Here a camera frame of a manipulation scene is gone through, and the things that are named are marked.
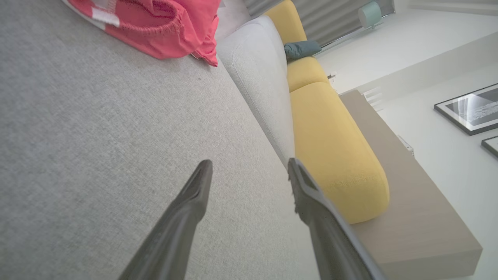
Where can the long yellow sofa cushion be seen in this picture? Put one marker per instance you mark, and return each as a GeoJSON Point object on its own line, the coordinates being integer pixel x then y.
{"type": "Point", "coordinates": [334, 155]}

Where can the small black picture frame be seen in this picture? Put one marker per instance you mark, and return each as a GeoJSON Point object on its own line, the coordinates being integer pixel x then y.
{"type": "Point", "coordinates": [492, 146]}

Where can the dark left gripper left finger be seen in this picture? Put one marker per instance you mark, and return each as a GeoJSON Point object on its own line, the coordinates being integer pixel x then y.
{"type": "Point", "coordinates": [175, 233]}

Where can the light wooden ledge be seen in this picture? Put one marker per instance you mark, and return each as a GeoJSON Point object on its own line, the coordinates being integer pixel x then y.
{"type": "Point", "coordinates": [412, 217]}

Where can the white wall socket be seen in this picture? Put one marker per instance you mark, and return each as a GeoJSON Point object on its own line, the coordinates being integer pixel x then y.
{"type": "Point", "coordinates": [405, 144]}

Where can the grey pleated curtain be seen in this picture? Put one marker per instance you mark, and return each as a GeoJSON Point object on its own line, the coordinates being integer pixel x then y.
{"type": "Point", "coordinates": [330, 17]}

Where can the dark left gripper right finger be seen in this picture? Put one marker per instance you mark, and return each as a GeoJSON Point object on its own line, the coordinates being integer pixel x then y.
{"type": "Point", "coordinates": [327, 237]}

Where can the mint green lamp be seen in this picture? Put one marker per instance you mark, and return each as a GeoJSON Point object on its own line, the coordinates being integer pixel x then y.
{"type": "Point", "coordinates": [369, 14]}

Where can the teal throw pillow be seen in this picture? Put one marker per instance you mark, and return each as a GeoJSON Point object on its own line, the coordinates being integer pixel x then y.
{"type": "Point", "coordinates": [301, 49]}

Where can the grey sofa backrest cushion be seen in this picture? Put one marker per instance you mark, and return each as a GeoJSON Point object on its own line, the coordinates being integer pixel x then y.
{"type": "Point", "coordinates": [260, 77]}

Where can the yellow fabric sofa cushion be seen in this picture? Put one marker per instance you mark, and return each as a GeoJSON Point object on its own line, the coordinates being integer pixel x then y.
{"type": "Point", "coordinates": [286, 21]}
{"type": "Point", "coordinates": [305, 74]}

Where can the grey fabric sofa seat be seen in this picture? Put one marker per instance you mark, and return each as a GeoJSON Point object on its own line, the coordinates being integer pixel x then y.
{"type": "Point", "coordinates": [97, 155]}

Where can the red garment with white trim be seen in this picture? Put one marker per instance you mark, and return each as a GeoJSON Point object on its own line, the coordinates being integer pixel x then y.
{"type": "Point", "coordinates": [155, 23]}

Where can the large black picture frame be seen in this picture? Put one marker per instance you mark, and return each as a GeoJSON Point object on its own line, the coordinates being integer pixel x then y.
{"type": "Point", "coordinates": [472, 111]}

